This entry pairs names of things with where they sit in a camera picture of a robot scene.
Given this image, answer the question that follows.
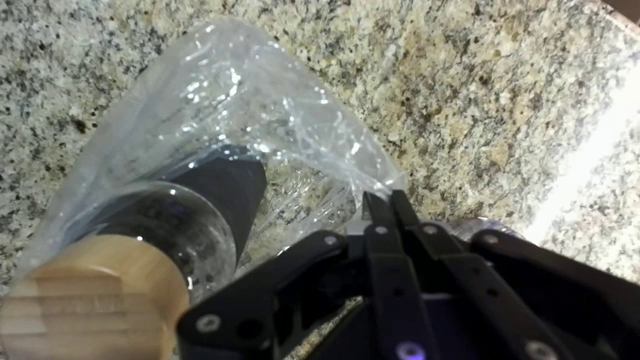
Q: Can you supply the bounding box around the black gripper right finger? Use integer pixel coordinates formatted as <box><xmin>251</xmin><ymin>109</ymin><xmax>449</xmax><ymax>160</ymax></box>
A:
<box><xmin>390</xmin><ymin>190</ymin><xmax>432</xmax><ymax>266</ymax></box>

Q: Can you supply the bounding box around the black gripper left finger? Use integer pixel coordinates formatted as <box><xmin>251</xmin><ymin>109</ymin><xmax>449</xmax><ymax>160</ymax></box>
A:
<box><xmin>363</xmin><ymin>191</ymin><xmax>395</xmax><ymax>263</ymax></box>

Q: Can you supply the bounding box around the clear plastic bag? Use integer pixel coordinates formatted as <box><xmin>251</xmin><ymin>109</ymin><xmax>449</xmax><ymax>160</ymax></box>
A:
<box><xmin>19</xmin><ymin>18</ymin><xmax>403</xmax><ymax>297</ymax></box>

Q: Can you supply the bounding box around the black bottle with wooden cap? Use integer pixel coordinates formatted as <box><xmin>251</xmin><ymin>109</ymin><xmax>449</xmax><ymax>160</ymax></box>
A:
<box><xmin>3</xmin><ymin>158</ymin><xmax>267</xmax><ymax>360</ymax></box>

